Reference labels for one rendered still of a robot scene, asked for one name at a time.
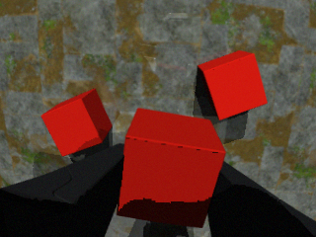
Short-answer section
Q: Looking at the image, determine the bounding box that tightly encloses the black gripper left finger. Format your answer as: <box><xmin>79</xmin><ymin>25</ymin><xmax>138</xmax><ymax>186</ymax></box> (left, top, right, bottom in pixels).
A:
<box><xmin>0</xmin><ymin>143</ymin><xmax>123</xmax><ymax>237</ymax></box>

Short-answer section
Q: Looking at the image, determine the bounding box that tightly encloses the red cube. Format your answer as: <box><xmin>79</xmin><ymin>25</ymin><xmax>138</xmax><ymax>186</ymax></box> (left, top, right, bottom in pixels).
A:
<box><xmin>197</xmin><ymin>50</ymin><xmax>267</xmax><ymax>119</ymax></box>
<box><xmin>116</xmin><ymin>108</ymin><xmax>225</xmax><ymax>228</ymax></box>
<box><xmin>40</xmin><ymin>88</ymin><xmax>112</xmax><ymax>157</ymax></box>

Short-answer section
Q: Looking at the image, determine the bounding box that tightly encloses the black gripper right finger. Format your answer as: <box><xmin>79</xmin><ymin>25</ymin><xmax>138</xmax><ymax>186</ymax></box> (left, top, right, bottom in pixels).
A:
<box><xmin>206</xmin><ymin>162</ymin><xmax>316</xmax><ymax>237</ymax></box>

